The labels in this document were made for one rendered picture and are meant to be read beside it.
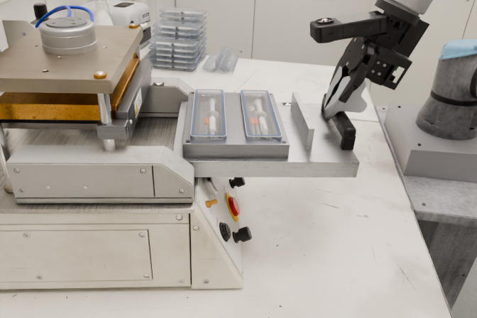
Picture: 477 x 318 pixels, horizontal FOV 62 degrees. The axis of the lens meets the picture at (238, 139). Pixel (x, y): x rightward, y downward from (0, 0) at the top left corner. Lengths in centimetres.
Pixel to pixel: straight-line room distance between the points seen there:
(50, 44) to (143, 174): 24
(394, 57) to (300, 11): 242
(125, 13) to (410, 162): 111
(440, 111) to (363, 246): 45
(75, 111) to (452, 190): 85
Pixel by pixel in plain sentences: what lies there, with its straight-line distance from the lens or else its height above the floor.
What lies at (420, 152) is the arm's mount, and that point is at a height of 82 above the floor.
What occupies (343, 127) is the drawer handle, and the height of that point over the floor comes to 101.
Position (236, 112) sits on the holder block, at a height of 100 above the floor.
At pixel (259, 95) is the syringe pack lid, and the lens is 76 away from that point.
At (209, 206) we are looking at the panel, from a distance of 65.
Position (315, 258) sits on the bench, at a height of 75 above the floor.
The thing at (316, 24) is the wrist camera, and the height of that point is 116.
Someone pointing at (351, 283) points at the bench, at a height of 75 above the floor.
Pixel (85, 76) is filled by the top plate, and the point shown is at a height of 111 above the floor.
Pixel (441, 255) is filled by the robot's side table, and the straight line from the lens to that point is 138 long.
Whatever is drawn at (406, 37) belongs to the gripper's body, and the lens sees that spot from 70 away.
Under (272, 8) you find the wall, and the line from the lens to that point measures 308.
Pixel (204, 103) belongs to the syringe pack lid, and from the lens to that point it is 72.
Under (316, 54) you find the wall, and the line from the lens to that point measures 316.
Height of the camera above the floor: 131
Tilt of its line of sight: 30 degrees down
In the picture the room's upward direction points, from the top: 3 degrees clockwise
